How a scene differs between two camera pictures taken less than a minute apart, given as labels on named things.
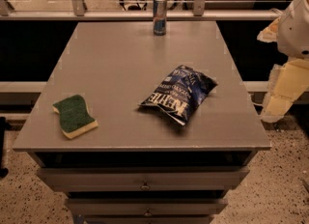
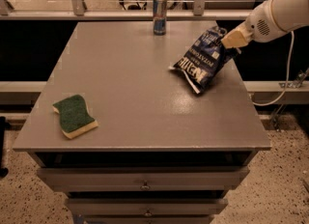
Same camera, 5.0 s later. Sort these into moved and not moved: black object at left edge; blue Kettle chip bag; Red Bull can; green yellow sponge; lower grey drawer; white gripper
Moved: blue Kettle chip bag; white gripper
Not moved: lower grey drawer; Red Bull can; green yellow sponge; black object at left edge
